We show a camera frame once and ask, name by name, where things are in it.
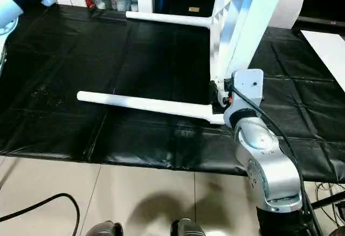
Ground black rod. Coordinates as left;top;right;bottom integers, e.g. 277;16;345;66
296;16;345;26

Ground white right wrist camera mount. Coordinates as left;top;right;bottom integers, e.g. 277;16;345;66
223;68;264;128

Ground dark robot right foot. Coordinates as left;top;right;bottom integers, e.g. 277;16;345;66
171;218;207;236

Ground white flat board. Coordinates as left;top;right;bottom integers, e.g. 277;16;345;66
299;30;345;85

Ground grey padded backrest cushion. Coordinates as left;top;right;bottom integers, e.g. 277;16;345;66
265;0;308;30

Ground black floor cable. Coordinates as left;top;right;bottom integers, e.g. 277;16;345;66
0;192;81;236

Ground black stand leg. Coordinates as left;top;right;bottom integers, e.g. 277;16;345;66
309;192;345;210

